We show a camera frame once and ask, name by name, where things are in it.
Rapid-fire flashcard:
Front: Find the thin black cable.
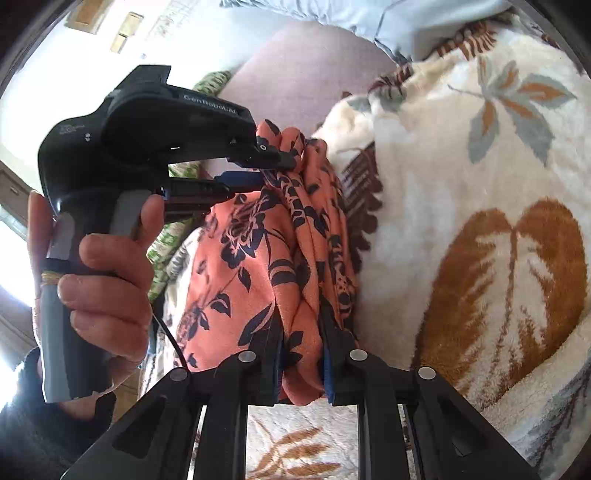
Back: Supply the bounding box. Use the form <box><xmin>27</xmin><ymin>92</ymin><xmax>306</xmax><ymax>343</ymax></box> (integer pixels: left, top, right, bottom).
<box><xmin>150</xmin><ymin>305</ymin><xmax>191</xmax><ymax>370</ymax></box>

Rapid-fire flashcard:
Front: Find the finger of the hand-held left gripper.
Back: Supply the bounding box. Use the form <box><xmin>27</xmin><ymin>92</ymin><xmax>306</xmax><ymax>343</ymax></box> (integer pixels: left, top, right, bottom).
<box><xmin>161</xmin><ymin>172</ymin><xmax>264</xmax><ymax>219</ymax></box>
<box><xmin>228</xmin><ymin>136</ymin><xmax>297</xmax><ymax>171</ymax></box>

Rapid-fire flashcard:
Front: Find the green checkered pillow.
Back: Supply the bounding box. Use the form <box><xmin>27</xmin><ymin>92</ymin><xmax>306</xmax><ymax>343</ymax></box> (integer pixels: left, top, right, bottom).
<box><xmin>148</xmin><ymin>70</ymin><xmax>232</xmax><ymax>301</ymax></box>

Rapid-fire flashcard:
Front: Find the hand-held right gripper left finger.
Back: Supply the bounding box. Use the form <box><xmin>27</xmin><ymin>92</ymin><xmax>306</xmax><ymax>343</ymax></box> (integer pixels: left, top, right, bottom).
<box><xmin>60</xmin><ymin>318</ymin><xmax>282</xmax><ymax>480</ymax></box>

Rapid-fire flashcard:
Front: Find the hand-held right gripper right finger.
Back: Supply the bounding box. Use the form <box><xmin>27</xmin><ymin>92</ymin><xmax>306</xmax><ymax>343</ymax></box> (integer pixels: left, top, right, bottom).
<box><xmin>321</xmin><ymin>309</ymin><xmax>541</xmax><ymax>480</ymax></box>

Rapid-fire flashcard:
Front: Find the person's left hand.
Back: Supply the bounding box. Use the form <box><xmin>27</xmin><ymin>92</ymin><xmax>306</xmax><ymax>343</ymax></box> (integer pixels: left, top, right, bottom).
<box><xmin>27</xmin><ymin>191</ymin><xmax>165</xmax><ymax>411</ymax></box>

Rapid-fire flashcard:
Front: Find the cream leaf-print blanket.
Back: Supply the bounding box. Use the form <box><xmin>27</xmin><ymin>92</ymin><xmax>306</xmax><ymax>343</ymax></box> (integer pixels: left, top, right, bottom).
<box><xmin>148</xmin><ymin>9</ymin><xmax>591</xmax><ymax>480</ymax></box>

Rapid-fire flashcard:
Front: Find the orange floral sweater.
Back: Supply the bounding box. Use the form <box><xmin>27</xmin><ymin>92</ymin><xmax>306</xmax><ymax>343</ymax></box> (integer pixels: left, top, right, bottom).
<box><xmin>175</xmin><ymin>119</ymin><xmax>361</xmax><ymax>407</ymax></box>

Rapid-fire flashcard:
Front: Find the mauve bed sheet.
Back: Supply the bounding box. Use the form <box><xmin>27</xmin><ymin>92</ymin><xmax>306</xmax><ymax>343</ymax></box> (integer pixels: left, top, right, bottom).
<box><xmin>217</xmin><ymin>21</ymin><xmax>398</xmax><ymax>139</ymax></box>

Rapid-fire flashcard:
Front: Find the light blue pillow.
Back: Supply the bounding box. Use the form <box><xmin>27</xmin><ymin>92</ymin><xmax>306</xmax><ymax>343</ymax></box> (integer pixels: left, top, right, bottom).
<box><xmin>219</xmin><ymin>0</ymin><xmax>513</xmax><ymax>63</ymax></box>

